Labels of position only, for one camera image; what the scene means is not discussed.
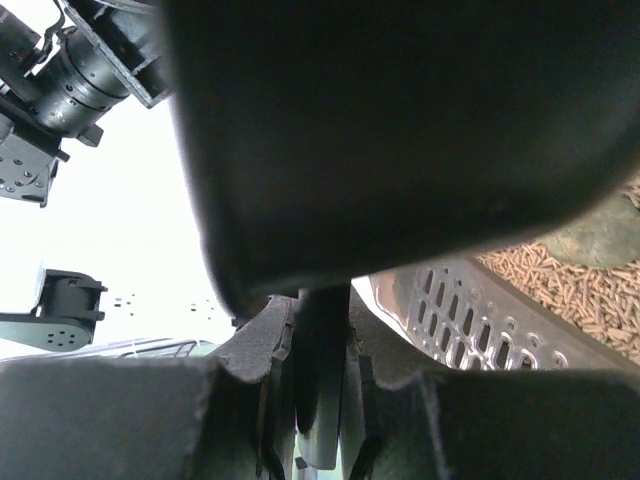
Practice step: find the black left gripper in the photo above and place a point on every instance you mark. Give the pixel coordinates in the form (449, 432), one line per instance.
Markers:
(124, 33)

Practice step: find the black slotted litter scoop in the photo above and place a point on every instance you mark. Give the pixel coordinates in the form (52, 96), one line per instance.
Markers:
(326, 140)

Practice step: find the dark translucent litter box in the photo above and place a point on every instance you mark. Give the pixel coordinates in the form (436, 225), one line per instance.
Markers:
(464, 316)

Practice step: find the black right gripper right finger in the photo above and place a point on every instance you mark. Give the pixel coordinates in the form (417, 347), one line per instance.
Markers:
(411, 419)

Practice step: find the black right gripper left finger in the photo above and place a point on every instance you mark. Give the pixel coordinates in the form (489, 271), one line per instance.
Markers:
(227, 415)

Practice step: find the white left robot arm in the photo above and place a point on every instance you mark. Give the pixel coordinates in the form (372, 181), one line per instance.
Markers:
(55, 86)

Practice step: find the beige pellet litter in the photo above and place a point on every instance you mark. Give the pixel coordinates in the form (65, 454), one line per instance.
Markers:
(603, 303)

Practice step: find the green clump lower left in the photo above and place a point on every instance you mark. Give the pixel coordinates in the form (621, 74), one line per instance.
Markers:
(606, 237)

